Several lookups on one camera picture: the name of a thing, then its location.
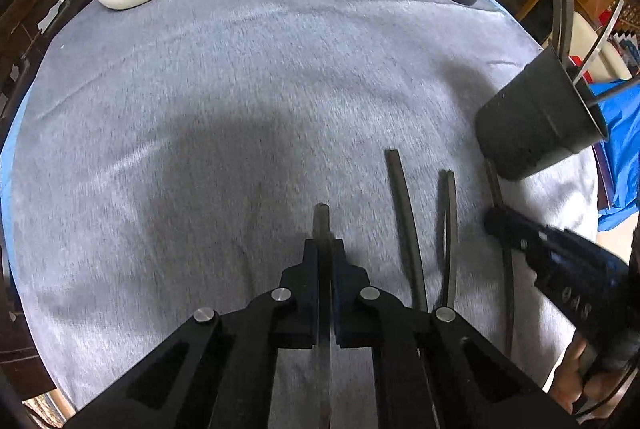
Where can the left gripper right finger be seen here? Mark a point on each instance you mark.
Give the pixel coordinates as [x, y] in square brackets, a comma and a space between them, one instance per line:
[352, 326]

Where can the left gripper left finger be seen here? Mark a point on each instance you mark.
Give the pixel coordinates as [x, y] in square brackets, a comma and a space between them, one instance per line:
[297, 326]

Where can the dark chopstick two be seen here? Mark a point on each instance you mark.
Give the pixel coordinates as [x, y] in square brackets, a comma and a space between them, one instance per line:
[409, 246]

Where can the dark chopstick one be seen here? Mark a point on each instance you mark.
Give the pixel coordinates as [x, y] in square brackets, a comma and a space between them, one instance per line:
[321, 232]

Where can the dark chopstick three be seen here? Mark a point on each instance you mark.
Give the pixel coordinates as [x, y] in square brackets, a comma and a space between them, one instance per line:
[449, 229]

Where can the dark metal utensil holder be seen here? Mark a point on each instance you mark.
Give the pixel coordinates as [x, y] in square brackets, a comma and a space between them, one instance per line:
[539, 118]

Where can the dark chopstick six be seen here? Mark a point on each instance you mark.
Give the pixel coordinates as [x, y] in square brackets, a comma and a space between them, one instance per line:
[620, 87]

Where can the dark chopstick eight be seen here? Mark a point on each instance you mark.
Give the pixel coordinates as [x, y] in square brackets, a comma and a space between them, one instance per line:
[598, 45]

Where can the dark chopstick four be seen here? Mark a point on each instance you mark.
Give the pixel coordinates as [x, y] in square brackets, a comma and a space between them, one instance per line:
[507, 263]

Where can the person right hand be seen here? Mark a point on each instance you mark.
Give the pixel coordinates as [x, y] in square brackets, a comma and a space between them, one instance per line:
[567, 385]

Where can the blue jacket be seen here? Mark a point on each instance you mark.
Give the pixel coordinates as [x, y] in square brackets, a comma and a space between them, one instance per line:
[621, 157]

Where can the grey table cloth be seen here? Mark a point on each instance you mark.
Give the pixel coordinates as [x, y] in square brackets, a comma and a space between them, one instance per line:
[169, 157]

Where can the beige sofa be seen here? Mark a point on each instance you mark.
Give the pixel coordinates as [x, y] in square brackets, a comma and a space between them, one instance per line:
[608, 66]

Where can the dark carved wooden sideboard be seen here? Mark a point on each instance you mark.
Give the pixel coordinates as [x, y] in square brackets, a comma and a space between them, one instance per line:
[27, 29]

